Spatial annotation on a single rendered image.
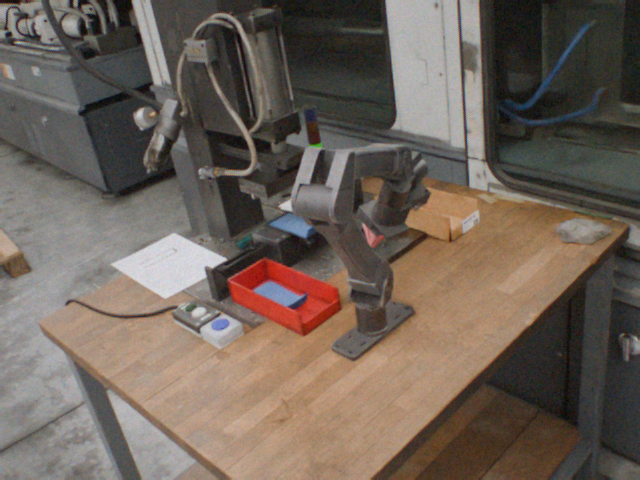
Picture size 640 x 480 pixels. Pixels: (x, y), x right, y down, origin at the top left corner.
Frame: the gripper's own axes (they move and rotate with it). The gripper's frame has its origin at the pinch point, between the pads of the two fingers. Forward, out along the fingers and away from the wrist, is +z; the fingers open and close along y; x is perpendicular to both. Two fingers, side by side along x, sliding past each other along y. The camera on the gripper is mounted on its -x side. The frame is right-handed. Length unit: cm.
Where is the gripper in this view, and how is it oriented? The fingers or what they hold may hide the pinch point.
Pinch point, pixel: (372, 244)
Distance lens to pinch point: 151.2
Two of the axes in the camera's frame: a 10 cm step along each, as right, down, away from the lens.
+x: -7.9, 3.3, -5.2
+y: -5.8, -6.8, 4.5
